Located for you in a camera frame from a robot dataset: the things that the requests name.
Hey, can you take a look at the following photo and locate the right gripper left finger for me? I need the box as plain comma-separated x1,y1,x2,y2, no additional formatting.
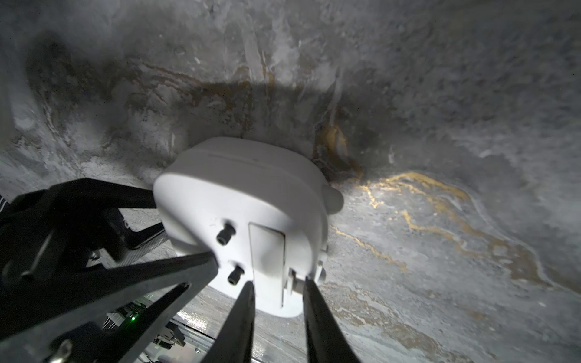
202,281,256,363

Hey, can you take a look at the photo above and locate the white square alarm clock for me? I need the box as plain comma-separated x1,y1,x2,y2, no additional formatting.
153,137,344,319

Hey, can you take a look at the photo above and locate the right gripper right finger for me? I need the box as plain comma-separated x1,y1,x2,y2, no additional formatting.
303,278,360,363

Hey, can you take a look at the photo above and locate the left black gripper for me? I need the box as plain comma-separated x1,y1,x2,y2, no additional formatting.
1,178,218,362

